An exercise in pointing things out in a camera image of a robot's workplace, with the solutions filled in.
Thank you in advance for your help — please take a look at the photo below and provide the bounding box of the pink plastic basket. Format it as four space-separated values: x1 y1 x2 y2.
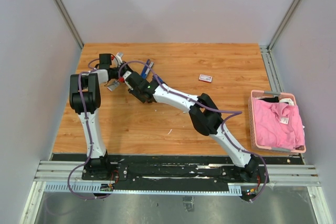
248 90 306 154

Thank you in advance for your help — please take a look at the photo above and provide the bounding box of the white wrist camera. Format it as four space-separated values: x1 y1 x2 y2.
122 71 133 90
115 52 123 64

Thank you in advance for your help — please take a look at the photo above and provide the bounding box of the blue stapler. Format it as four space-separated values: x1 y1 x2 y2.
152 75 164 84
141 59 154 79

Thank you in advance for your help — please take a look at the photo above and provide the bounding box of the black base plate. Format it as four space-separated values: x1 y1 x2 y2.
36 154 315 195

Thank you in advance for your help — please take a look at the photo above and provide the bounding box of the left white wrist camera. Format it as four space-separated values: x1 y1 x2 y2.
115 52 123 64

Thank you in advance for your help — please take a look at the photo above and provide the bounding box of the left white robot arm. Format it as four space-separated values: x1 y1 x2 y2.
69 53 123 180

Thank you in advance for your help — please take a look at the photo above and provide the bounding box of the grey cable duct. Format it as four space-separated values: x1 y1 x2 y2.
45 182 243 196

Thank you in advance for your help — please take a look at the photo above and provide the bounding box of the silver staple strip block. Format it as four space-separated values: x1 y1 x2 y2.
107 81 120 92

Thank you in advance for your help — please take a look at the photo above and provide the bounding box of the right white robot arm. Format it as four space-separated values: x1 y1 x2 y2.
123 72 259 182

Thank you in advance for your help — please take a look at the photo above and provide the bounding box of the pink cloth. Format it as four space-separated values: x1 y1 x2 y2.
253 99 305 150

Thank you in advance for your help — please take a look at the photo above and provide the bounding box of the red staple box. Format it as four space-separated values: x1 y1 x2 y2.
198 74 213 83

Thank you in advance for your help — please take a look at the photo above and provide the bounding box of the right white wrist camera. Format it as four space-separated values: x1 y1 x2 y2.
122 71 133 90

